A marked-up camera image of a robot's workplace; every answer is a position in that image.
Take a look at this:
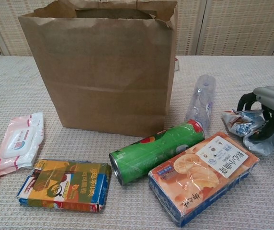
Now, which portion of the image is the orange blue cookie box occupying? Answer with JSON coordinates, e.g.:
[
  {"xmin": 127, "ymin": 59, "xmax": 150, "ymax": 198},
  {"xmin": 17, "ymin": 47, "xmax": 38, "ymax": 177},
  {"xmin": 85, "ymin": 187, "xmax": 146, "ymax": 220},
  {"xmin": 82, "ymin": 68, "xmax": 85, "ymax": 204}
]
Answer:
[{"xmin": 148, "ymin": 131, "xmax": 260, "ymax": 228}]

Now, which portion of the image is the brown paper bag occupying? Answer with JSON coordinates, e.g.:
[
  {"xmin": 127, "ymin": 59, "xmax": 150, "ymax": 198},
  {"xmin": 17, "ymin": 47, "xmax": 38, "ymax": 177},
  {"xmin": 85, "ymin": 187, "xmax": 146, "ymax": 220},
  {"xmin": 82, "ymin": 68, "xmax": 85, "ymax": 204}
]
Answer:
[{"xmin": 18, "ymin": 0, "xmax": 178, "ymax": 138}]

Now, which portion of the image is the pink wet wipes pack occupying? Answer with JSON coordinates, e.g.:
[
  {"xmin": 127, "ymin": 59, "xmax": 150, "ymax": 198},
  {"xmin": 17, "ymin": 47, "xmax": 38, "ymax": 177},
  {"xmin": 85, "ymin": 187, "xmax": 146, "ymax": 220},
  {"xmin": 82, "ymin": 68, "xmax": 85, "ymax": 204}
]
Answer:
[{"xmin": 0, "ymin": 112, "xmax": 45, "ymax": 178}]

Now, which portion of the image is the beige woven tablecloth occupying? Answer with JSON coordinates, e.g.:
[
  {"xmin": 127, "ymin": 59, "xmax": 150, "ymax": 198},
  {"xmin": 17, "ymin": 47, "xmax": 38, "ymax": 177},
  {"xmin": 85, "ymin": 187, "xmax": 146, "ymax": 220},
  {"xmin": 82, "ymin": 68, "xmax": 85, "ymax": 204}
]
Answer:
[{"xmin": 0, "ymin": 55, "xmax": 274, "ymax": 230}]

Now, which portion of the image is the green chip can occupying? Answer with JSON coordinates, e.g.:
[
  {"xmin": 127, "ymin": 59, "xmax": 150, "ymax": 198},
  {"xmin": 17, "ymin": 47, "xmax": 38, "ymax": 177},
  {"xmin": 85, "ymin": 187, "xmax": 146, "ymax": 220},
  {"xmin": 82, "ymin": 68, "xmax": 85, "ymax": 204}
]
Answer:
[{"xmin": 109, "ymin": 119, "xmax": 205, "ymax": 185}]

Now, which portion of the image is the white blue wrapper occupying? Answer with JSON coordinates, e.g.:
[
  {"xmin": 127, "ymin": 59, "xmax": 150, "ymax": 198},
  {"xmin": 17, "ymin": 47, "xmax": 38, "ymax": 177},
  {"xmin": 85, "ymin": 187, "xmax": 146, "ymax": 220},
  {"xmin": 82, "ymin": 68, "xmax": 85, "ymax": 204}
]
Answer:
[{"xmin": 221, "ymin": 108, "xmax": 274, "ymax": 156}]

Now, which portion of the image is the clear plastic bottle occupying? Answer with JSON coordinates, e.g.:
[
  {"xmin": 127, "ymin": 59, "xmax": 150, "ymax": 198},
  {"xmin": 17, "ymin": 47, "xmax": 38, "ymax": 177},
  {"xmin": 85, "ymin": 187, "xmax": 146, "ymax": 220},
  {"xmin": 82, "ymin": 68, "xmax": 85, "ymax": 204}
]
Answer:
[{"xmin": 184, "ymin": 74, "xmax": 217, "ymax": 131}]

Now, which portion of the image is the woven folding screen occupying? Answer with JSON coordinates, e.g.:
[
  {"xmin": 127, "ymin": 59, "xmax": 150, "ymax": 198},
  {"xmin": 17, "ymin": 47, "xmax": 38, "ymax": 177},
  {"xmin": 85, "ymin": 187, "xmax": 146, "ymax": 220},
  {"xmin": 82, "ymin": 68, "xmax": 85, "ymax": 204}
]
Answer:
[{"xmin": 0, "ymin": 0, "xmax": 274, "ymax": 57}]

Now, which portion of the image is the yellow blue cracker box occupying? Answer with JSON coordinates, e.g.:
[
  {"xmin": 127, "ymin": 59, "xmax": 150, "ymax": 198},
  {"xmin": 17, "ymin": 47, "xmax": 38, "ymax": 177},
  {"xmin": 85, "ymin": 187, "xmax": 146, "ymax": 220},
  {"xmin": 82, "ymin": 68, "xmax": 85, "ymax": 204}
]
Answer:
[{"xmin": 16, "ymin": 159, "xmax": 113, "ymax": 213}]

